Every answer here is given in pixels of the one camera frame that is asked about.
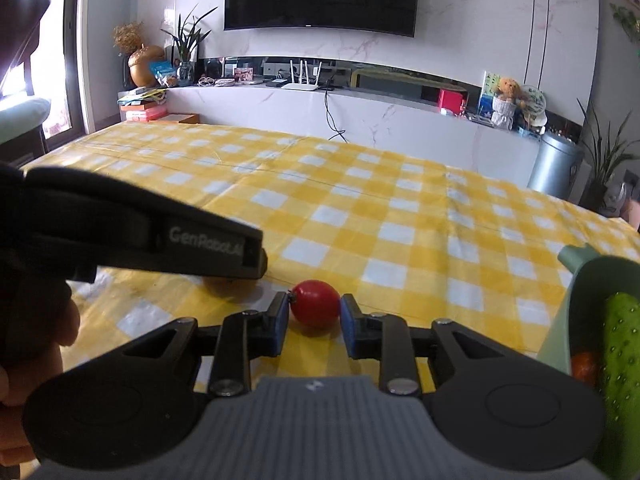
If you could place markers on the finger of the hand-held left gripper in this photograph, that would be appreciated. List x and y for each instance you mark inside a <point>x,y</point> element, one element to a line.
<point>255,260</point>

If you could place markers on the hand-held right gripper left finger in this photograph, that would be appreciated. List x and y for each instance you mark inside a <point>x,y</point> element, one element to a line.
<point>280,325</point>

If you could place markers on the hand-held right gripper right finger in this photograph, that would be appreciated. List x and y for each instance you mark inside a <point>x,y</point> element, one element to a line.
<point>350,330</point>

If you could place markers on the brown kiwi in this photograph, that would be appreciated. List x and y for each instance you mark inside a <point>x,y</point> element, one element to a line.
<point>225,287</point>

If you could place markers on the small red tomato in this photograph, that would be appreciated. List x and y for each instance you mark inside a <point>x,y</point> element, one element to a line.
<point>315,304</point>

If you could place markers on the orange mandarin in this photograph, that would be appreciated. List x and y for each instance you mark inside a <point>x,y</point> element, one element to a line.
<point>585,367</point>

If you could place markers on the green colander bowl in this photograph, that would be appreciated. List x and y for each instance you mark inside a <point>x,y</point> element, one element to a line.
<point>595,280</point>

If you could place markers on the green cucumber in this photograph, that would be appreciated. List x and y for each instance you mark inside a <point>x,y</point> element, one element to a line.
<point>620,360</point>

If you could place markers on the person's left hand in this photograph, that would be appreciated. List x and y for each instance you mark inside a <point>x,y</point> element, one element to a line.
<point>30,385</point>

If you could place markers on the yellow checked tablecloth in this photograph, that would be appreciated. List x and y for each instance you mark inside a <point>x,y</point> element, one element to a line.
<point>350,210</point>

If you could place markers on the pink boxes stack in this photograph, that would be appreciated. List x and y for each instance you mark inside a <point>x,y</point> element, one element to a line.
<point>142,112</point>

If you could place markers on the orange cardboard box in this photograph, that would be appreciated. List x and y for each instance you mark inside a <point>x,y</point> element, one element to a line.
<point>182,119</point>

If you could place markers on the pile of papers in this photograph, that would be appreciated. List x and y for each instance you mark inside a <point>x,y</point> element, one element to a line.
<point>142,95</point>

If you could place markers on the blue snack bag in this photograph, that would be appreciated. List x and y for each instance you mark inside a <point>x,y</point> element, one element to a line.
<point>162,72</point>

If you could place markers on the gold gourd vase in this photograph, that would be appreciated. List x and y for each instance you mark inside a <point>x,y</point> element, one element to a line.
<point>145,66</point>

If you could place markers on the white router with antennas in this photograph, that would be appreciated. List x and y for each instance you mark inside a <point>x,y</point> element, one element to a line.
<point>300,86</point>

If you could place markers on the dried yellow flowers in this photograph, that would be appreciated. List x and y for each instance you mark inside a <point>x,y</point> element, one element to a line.
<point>127,36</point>

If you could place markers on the white marble tv cabinet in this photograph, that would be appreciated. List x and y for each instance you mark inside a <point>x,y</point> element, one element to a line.
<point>400,125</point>

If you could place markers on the green orchid plant in vase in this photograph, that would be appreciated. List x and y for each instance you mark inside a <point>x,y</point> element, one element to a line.
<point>187,42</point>

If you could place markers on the dark wooden chair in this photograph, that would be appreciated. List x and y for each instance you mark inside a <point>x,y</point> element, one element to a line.
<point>20,20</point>

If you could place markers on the red box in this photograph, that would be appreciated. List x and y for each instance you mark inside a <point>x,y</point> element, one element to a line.
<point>450,101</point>

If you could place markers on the silver trash can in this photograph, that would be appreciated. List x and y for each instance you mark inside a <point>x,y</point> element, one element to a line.
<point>555,165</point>

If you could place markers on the colourful picture card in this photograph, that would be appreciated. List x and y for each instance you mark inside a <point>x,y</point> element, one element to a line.
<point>486,92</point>

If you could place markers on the teddy bear in white pot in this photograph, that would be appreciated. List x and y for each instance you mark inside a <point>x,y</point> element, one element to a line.
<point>506,102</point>

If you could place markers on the round paper fan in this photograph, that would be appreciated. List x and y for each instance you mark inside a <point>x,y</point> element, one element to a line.
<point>535,100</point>

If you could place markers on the white plastic bag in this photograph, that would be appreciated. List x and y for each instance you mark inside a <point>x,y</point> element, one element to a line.
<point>614,197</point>

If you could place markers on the potted snake plant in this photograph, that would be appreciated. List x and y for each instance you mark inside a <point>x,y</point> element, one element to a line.
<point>607,160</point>

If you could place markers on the small photo frame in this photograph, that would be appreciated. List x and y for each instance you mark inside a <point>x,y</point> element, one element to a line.
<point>243,74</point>

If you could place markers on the trailing wall vine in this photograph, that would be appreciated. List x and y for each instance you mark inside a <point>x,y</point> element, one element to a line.
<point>626,17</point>

